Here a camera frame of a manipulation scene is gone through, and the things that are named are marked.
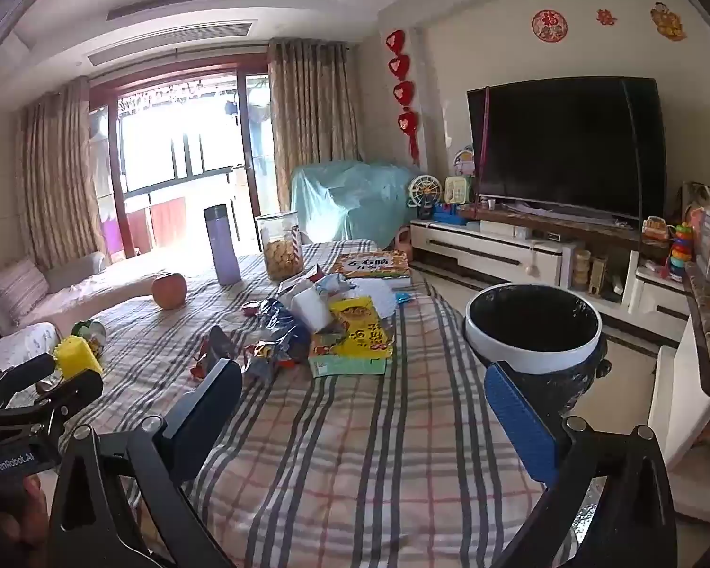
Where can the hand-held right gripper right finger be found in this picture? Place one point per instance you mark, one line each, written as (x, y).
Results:
(520, 420)

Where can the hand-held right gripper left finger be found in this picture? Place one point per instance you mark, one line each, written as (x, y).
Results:
(213, 402)

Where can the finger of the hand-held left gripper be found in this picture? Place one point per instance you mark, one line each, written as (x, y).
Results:
(18, 378)
(77, 393)

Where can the white bin black liner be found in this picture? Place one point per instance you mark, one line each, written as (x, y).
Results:
(532, 319)

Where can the person's left hand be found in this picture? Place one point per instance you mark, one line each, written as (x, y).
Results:
(26, 515)

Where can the yellow toy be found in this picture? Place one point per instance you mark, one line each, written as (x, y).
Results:
(80, 358)

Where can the green toy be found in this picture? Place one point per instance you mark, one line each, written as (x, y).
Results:
(89, 331)

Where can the blue snack bag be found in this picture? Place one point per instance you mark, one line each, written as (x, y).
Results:
(272, 337)

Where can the small red wrapper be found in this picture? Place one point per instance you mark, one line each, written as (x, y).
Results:
(251, 307)

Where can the silver textured cover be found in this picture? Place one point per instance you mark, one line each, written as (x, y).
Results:
(586, 509)

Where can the red apple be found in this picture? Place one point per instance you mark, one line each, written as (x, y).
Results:
(169, 291)

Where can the green flat snack box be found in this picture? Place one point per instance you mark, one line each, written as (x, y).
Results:
(343, 367)

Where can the pink hanging spoon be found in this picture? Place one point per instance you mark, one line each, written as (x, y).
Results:
(531, 266)

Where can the purple thermos bottle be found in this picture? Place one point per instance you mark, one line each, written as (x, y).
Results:
(225, 248)

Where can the white counter base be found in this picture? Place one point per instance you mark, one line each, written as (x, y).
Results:
(680, 408)

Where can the clear cookie jar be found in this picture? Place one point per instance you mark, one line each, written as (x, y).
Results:
(281, 254)

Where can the gold perforated box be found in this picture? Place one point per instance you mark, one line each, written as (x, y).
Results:
(598, 275)

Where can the stack of yellow jars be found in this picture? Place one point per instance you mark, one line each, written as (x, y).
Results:
(582, 267)

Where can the yellow snack packet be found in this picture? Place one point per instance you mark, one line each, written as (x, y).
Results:
(361, 325)

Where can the small blue wrapper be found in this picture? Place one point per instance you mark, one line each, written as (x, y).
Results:
(402, 297)

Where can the white television cabinet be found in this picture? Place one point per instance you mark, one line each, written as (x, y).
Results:
(479, 251)

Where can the white paper sheet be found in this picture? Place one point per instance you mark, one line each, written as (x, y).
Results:
(378, 299)

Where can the beige patterned curtain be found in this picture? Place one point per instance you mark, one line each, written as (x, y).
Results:
(313, 118)
(59, 189)

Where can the orange picture book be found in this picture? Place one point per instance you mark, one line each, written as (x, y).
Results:
(370, 265)

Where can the blue toy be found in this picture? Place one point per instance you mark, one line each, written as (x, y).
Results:
(448, 214)

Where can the orange toy cash register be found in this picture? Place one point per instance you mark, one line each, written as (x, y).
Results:
(655, 229)

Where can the teal covered armchair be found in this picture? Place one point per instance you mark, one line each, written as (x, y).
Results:
(343, 201)

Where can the small white fan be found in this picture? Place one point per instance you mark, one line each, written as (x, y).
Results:
(424, 194)

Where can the colourful toy house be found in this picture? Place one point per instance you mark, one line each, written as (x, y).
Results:
(464, 161)

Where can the black television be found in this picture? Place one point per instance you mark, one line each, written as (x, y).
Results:
(568, 148)

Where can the paper shopping bag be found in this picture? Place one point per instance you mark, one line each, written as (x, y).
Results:
(698, 204)

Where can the green rod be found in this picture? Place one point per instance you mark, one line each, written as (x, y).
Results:
(632, 148)

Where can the ceiling air vent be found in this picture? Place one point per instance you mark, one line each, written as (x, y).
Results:
(171, 42)
(177, 3)

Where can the red heart hanging decoration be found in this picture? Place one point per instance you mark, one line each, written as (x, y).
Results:
(397, 65)

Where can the wooden balcony door frame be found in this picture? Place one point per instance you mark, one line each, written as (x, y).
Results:
(113, 177)

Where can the round red wall sticker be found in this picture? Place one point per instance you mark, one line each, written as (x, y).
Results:
(549, 26)

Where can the small red wall sticker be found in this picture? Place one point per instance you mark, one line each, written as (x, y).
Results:
(606, 17)

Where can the gold figure wall sticker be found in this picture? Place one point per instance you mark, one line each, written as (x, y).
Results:
(668, 22)

